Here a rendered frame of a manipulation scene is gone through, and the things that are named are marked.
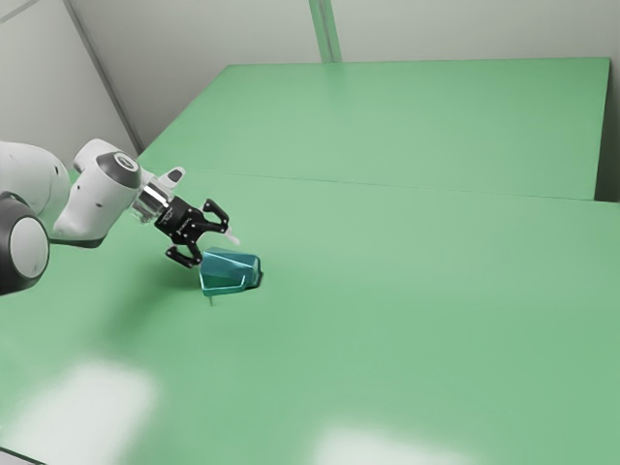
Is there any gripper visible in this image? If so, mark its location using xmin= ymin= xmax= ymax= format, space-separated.
xmin=153 ymin=195 xmax=242 ymax=269

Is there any teal faceted mug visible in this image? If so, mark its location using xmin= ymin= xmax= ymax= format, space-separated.
xmin=198 ymin=247 xmax=264 ymax=298

